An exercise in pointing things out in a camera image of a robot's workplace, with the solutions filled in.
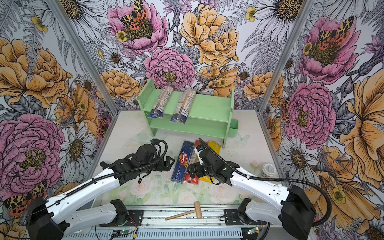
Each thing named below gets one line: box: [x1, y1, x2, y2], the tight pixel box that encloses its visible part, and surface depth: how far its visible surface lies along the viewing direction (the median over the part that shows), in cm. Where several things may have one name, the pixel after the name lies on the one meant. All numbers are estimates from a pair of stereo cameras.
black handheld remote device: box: [99, 161, 110, 170], surface depth 89 cm
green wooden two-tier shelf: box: [137, 78, 239, 148], surface depth 87 cm
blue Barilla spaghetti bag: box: [171, 140, 194, 184], surface depth 92 cm
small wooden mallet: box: [165, 201, 203, 221], surface depth 77 cm
